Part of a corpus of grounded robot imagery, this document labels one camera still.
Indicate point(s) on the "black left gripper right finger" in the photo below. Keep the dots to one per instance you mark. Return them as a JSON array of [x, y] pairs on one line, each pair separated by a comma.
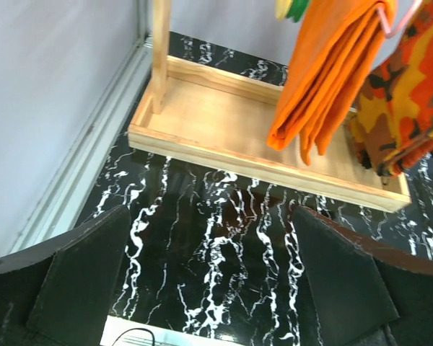
[[364, 292]]

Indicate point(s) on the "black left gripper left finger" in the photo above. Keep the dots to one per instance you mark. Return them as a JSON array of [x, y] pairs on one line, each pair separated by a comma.
[[59, 292]]

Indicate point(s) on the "orange trousers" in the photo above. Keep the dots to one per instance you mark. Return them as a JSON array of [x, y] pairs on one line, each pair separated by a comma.
[[336, 46]]

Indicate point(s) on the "camouflage patterned trousers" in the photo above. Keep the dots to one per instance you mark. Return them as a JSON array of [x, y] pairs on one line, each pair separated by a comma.
[[393, 127]]

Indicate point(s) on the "green plastic hanger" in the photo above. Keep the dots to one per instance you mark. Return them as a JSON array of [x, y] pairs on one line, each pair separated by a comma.
[[297, 9]]

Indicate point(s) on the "yellow plastic hanger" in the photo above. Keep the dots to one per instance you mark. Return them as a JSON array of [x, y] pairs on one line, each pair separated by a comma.
[[282, 8]]

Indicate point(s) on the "wooden clothes rack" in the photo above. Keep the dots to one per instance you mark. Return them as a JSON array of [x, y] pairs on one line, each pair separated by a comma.
[[207, 116]]

